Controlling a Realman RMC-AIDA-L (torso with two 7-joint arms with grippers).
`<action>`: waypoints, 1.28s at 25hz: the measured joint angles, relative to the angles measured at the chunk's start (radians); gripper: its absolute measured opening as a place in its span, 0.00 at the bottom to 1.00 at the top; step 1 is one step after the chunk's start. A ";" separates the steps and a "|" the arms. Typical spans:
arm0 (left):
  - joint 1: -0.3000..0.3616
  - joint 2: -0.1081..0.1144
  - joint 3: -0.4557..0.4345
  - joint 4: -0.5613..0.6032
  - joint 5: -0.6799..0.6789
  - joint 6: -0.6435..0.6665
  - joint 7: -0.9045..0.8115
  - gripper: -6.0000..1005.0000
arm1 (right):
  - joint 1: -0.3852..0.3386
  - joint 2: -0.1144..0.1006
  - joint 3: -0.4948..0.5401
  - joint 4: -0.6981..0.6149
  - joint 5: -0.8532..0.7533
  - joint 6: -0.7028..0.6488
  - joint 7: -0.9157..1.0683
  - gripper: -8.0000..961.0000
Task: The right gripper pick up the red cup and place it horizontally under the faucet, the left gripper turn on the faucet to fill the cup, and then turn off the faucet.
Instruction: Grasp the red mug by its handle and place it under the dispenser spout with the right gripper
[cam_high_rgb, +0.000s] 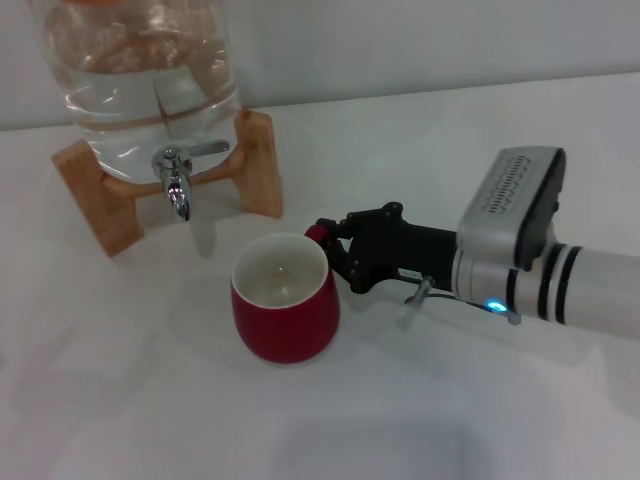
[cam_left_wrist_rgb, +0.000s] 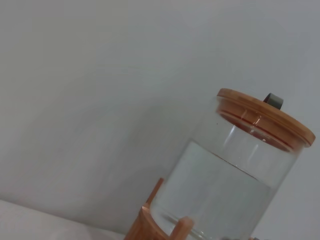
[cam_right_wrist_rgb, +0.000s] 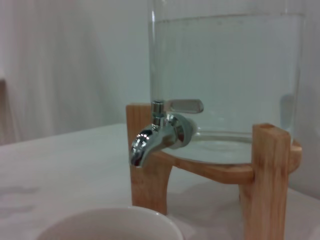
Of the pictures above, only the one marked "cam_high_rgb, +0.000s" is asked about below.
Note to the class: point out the wooden dispenser stand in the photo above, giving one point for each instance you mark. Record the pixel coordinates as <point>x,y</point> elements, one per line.
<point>260,160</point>

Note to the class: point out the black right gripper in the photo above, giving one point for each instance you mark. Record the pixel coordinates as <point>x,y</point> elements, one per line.
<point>405,255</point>

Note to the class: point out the red cup white inside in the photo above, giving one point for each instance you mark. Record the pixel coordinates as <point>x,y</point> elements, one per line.
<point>285,325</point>

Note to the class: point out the glass water dispenser jar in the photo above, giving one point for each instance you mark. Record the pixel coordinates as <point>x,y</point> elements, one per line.
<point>135,90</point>

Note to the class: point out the chrome faucet with lever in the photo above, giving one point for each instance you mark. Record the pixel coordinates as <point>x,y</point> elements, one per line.
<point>175,190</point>

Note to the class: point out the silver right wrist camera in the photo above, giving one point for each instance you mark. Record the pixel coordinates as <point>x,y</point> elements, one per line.
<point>505,200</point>

